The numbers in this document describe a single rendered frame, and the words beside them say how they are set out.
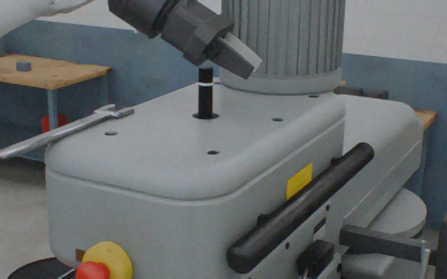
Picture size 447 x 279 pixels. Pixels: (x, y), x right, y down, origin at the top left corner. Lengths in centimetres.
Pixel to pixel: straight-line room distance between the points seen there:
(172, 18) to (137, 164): 22
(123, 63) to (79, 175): 547
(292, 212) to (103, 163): 24
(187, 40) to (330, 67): 30
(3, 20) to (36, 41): 586
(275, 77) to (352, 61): 427
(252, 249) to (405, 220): 78
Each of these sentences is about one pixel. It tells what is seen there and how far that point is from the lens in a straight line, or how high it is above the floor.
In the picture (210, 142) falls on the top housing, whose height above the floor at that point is 189.
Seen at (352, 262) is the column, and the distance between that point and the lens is 145.
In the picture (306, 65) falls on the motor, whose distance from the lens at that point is 114.
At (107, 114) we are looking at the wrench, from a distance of 100.
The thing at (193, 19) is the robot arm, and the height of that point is 203.
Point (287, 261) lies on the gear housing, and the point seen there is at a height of 169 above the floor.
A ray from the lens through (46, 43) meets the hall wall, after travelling 682.
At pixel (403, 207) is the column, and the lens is 164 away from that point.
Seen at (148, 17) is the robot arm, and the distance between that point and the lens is 97.
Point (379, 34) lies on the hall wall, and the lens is 532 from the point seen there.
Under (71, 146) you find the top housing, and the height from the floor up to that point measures 189.
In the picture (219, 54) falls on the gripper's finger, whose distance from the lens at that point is 96.
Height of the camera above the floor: 216
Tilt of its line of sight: 17 degrees down
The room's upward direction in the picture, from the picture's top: 1 degrees clockwise
